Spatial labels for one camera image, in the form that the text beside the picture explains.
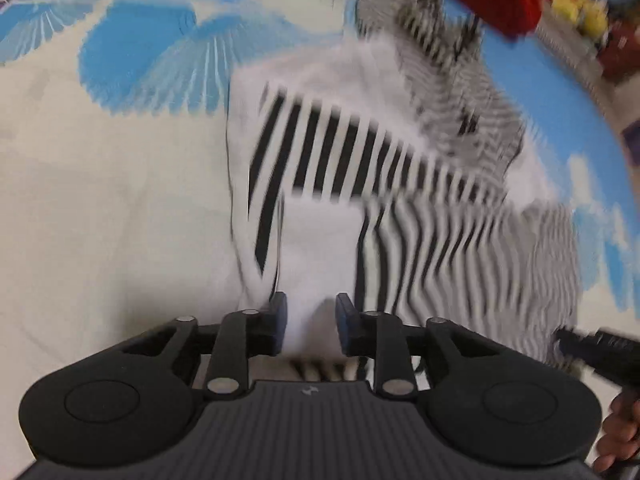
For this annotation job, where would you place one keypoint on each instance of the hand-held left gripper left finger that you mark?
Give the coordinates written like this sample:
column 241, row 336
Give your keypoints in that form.
column 278, row 321

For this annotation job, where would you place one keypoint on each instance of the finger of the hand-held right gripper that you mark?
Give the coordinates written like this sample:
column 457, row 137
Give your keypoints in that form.
column 597, row 347

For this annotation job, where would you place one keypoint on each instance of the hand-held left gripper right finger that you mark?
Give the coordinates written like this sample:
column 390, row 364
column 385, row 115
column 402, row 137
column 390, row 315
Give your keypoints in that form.
column 345, row 321

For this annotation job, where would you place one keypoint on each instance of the black white striped garment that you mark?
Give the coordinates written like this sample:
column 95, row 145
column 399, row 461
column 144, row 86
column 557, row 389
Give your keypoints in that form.
column 320, row 240

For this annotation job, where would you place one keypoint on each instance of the person's right hand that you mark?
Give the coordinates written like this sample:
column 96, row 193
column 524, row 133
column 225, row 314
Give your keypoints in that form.
column 622, row 435

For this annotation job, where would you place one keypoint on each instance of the purple object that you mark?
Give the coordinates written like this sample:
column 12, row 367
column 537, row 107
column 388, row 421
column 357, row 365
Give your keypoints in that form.
column 631, row 139

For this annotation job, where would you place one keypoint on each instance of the blue white printed blanket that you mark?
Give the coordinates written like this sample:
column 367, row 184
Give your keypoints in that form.
column 100, row 200

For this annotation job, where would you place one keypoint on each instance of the red box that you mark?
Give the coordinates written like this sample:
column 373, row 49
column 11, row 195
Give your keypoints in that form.
column 622, row 55

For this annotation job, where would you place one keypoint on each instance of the yellow plush toys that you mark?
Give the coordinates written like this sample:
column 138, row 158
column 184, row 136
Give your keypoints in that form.
column 582, row 7

